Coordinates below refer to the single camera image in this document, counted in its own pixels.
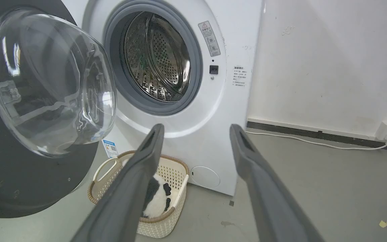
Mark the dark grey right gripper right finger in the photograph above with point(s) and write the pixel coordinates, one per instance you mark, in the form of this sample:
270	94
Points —
267	198

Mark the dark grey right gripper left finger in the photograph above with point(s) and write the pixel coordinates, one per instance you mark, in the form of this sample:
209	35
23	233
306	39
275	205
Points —
126	198

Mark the washing machine door glass bowl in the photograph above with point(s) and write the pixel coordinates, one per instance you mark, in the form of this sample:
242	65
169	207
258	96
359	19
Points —
29	101

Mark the white front-load washing machine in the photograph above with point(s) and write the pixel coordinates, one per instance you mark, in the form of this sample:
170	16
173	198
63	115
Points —
193	101

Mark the black and white plush toy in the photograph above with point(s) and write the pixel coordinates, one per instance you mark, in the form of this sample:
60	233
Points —
158	200

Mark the cream plastic laundry basket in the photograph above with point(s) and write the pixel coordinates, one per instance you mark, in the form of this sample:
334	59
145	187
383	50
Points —
170	215

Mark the blue energy label sticker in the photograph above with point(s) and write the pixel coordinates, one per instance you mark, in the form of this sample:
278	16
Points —
110	148

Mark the yellow paper scrap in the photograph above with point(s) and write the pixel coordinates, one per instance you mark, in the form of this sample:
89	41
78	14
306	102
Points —
383	224

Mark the grey warning sticker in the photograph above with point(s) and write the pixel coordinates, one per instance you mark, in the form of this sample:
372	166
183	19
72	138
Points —
209	38

